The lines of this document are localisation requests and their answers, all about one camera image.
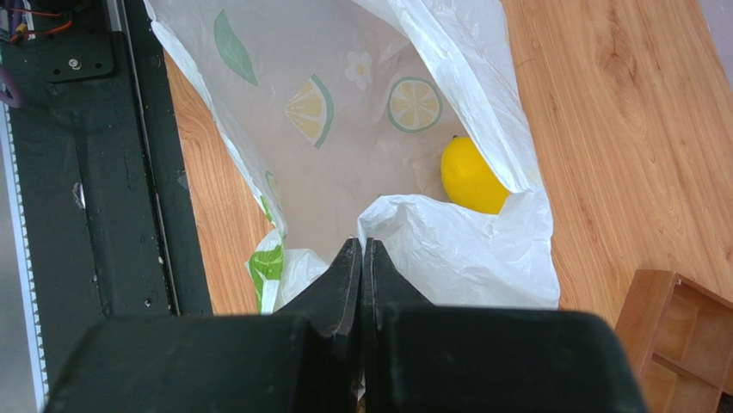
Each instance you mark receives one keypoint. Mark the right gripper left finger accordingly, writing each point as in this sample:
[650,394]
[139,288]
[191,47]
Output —
[302,358]

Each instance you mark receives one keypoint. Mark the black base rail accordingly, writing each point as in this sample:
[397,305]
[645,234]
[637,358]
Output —
[102,206]

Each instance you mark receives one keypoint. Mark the yellow fake lemon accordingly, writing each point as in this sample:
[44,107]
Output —
[468,180]

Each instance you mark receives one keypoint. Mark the white plastic bag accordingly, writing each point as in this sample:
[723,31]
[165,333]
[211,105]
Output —
[336,113]

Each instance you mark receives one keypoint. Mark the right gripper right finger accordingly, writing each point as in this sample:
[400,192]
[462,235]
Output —
[421,357]

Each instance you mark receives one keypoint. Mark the wooden compartment tray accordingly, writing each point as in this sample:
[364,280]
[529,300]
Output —
[677,336]

